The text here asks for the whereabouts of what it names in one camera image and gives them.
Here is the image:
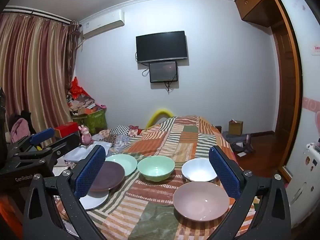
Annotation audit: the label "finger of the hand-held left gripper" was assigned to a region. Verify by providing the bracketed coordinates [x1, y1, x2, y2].
[11, 133, 80, 166]
[7, 127, 55, 158]

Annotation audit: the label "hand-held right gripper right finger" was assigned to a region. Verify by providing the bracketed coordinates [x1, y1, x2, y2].
[209, 145, 292, 240]

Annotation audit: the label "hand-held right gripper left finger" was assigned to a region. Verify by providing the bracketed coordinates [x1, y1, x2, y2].
[22, 144, 108, 240]

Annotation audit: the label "purple plate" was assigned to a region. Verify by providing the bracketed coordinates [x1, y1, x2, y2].
[89, 161, 125, 192]

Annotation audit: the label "white bowl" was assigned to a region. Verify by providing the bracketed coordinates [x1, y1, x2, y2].
[181, 158, 218, 182]

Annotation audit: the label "white plate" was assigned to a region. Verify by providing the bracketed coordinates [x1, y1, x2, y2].
[79, 189, 110, 210]

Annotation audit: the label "light green plate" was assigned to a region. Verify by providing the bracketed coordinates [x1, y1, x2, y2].
[104, 154, 138, 177]

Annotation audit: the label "pink bowl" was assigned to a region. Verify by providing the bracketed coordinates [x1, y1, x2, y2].
[172, 181, 230, 222]

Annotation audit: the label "green bowl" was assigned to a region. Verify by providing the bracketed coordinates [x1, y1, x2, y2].
[137, 156, 175, 182]

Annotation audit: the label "red box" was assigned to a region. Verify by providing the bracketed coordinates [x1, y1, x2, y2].
[54, 122, 80, 138]

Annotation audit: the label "pale blue cloth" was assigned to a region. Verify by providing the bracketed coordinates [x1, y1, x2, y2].
[64, 142, 113, 170]

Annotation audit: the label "pink rabbit toy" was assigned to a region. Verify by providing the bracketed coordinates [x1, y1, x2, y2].
[78, 124, 92, 145]

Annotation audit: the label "pink clothing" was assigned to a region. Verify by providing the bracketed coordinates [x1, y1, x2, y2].
[10, 118, 30, 143]

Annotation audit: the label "black clothing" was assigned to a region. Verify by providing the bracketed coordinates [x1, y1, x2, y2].
[20, 110, 37, 135]

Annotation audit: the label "grey clothes pile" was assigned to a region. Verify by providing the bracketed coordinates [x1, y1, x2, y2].
[222, 130, 255, 153]

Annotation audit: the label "orange bag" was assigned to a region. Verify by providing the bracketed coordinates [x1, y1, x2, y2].
[0, 195, 24, 233]

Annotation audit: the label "brown cardboard box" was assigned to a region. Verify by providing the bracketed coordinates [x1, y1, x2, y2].
[228, 119, 244, 136]

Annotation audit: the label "checkered patchwork quilt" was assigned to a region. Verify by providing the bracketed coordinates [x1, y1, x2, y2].
[92, 124, 145, 153]

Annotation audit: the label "red plastic bag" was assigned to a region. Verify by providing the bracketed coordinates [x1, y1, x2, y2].
[69, 77, 87, 95]

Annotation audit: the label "striped brown curtain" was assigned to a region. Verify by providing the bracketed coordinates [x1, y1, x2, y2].
[0, 12, 80, 145]

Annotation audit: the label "striped patchwork blanket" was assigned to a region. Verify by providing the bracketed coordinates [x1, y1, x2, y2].
[82, 116, 260, 240]

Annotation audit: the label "white suitcase with stickers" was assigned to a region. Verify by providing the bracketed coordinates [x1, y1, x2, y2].
[287, 141, 320, 228]

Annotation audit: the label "yellow foam tube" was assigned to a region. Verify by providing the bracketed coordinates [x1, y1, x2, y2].
[146, 109, 174, 128]

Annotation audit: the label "brown wooden door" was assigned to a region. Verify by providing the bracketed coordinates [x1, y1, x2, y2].
[271, 0, 303, 173]

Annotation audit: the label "white air conditioner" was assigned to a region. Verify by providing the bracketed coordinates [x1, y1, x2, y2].
[79, 9, 125, 40]

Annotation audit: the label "white wardrobe door pink hearts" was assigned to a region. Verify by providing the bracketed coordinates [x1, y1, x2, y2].
[277, 0, 320, 228]

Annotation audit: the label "wooden overhead cabinet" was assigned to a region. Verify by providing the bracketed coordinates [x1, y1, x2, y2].
[235, 0, 275, 28]

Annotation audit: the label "small black wall monitor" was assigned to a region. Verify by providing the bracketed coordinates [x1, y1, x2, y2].
[149, 61, 178, 83]

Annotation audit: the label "dark curtain rail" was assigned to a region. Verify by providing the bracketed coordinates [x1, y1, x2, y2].
[2, 6, 80, 27]

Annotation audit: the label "large black wall television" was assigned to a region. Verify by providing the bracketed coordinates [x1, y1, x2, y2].
[136, 31, 188, 64]

